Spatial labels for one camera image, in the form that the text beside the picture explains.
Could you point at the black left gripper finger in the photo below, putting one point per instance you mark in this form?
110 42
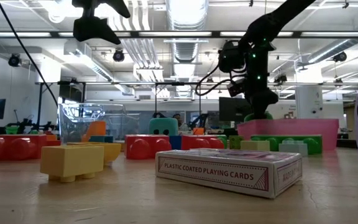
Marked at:
90 29
104 3

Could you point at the green foam die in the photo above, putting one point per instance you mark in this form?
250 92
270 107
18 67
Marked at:
247 117

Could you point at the pale green small brick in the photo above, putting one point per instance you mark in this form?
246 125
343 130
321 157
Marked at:
255 145

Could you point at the green knobbed toy block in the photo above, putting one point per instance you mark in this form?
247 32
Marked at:
223 141

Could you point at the pale cyan small brick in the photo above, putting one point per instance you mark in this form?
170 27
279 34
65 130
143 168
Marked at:
293 148

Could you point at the long green toy block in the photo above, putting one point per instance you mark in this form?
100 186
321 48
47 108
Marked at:
315 144

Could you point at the red knobbed toy block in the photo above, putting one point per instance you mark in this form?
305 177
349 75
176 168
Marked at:
145 146
200 142
14 147

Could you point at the purple white card box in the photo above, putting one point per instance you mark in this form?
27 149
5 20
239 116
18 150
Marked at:
213 171

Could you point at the orange toy block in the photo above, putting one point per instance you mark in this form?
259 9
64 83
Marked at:
95 130

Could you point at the cyan toy brick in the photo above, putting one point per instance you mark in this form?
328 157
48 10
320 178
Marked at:
101 139

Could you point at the small dark red brick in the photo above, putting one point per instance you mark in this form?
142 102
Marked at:
53 143

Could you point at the black spotlight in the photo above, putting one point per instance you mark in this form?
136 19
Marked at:
280 78
118 55
340 56
14 60

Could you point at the black monitor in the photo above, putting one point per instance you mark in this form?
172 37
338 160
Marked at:
228 109

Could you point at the white column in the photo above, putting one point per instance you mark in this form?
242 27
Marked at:
309 102

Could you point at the pink plastic bin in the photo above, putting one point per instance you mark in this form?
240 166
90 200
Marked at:
322 130

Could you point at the small orange box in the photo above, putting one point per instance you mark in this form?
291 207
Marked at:
198 131

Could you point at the black light strip beam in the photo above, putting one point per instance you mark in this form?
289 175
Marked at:
215 34

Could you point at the person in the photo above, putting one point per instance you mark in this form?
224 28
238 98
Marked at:
177 118

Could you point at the blue knobbed toy block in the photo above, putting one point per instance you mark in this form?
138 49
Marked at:
175 142

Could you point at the clear plastic bin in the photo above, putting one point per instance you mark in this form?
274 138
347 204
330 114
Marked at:
73 118

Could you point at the teal foam die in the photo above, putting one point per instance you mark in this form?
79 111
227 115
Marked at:
163 126

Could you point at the orange-yellow six-stud brick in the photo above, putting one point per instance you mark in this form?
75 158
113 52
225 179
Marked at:
112 152

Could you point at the green crate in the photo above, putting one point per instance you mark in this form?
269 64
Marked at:
12 130

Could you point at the yellow small toy brick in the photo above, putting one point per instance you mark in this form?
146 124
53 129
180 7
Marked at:
71 161

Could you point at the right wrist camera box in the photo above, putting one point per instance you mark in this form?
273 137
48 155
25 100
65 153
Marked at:
237 88

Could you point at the silver air duct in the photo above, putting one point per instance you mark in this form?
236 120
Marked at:
186 18

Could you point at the black aluminium table frame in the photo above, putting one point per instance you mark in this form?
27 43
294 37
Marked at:
345 143

